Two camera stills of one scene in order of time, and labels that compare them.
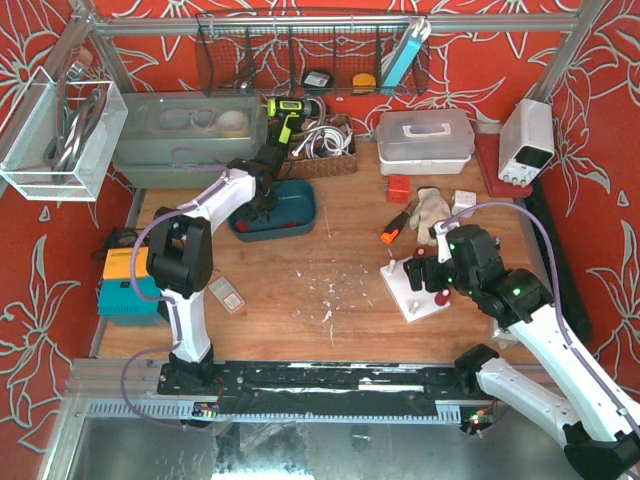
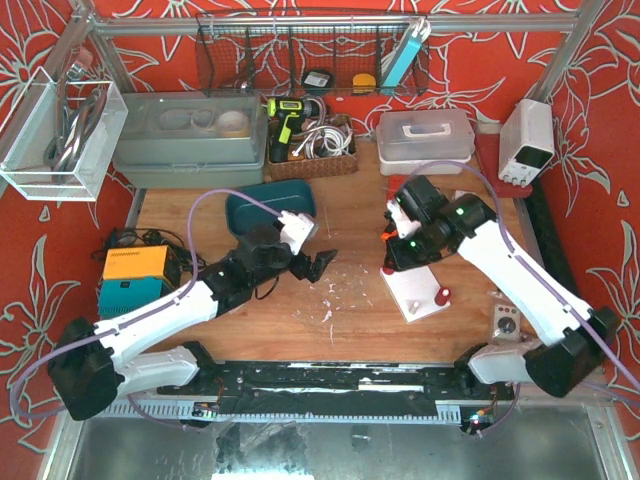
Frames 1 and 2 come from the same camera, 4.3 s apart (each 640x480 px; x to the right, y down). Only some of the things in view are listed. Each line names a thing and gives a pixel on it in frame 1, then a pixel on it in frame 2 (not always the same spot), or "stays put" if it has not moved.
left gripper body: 265,201 → 300,265
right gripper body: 416,273 → 396,255
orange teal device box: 118,299 stays put
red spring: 442,297 stays put
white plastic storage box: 425,142 stays put
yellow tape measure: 363,83 stays put
